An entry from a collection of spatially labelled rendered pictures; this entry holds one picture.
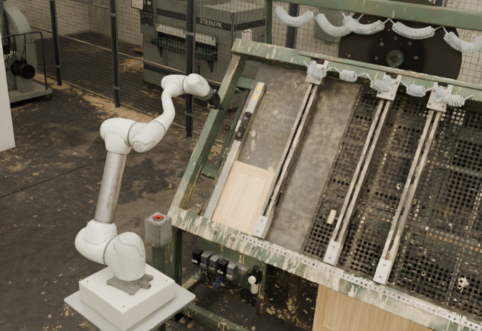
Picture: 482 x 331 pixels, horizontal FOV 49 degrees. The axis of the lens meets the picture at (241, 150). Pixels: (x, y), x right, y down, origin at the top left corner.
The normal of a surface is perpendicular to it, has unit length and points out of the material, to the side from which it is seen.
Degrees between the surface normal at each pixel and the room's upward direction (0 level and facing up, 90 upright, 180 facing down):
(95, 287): 2
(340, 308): 90
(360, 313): 90
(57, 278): 0
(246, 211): 51
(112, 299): 2
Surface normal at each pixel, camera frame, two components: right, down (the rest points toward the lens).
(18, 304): 0.05, -0.91
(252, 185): -0.37, -0.31
